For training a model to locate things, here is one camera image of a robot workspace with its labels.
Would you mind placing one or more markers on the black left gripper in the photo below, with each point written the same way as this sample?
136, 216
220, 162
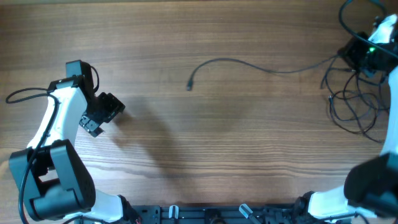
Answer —
114, 106

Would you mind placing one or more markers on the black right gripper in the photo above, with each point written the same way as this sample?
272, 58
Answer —
349, 51

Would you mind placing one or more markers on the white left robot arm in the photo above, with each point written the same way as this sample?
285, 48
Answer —
52, 181

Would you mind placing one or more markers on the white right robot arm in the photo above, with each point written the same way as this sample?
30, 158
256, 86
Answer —
370, 189

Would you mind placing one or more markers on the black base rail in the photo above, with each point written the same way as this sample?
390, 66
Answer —
268, 214

